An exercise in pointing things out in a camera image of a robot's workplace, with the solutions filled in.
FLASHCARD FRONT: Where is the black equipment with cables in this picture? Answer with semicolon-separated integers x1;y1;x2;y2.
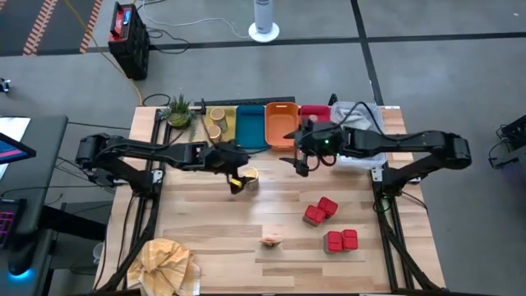
487;113;526;170

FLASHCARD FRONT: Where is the black desk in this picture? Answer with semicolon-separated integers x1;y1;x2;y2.
0;114;108;296

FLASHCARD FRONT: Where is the clear plastic storage bin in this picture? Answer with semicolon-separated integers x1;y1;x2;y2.
330;101;388;174

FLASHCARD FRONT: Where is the orange plastic bin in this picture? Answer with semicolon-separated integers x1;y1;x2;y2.
264;101;301;151

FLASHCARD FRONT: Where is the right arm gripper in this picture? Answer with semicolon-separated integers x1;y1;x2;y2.
278;121;343;178

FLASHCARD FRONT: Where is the furikake seasoning glass jar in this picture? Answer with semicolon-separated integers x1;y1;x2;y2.
209;107;228;132

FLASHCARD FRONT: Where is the pink backlit keyboard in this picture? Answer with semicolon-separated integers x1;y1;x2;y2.
0;198;26;250

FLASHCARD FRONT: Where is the computer monitor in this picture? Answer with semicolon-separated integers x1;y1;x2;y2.
0;132;37;166

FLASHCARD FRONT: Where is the smoked paprika red lid tin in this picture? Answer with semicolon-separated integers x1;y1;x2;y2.
302;204;326;228
323;230;344;254
316;197;339;219
340;229;359;252

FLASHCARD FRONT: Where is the gold lid white label jar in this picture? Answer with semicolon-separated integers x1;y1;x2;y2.
239;165;261;192

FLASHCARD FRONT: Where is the small potted green plant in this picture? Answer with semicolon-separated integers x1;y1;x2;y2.
158;93;199;141

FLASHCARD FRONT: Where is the black rail bar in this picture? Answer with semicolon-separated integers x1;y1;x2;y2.
193;96;297;108

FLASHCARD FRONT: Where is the white paper sheet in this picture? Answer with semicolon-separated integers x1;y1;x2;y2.
0;117;32;143

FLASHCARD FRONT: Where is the yellow cable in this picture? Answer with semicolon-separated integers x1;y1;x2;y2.
63;0;144;106

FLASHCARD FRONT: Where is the black device with blue light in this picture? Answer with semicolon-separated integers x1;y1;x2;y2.
7;229;38;281

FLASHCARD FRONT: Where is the yellow checked cloth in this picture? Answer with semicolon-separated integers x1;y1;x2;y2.
126;238;201;296

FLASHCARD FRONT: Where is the yellow plastic bin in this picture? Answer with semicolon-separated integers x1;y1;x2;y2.
204;105;238;143

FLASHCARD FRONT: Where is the pinkish red plastic bin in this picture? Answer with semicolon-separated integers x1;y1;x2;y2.
298;104;332;125

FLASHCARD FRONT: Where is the black red power station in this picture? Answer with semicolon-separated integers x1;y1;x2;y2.
108;1;151;81

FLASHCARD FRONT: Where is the grey cloth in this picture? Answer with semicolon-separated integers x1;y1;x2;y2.
333;102;381;133

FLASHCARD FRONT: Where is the gold lid glass spice jar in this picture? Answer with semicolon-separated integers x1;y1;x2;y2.
206;124;224;143

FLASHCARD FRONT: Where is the teal plastic bin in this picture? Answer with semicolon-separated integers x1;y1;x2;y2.
234;104;270;150

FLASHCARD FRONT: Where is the white tower fan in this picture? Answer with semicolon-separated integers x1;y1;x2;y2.
247;0;281;44

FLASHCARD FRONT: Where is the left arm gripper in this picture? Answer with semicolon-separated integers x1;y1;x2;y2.
200;141;251;196

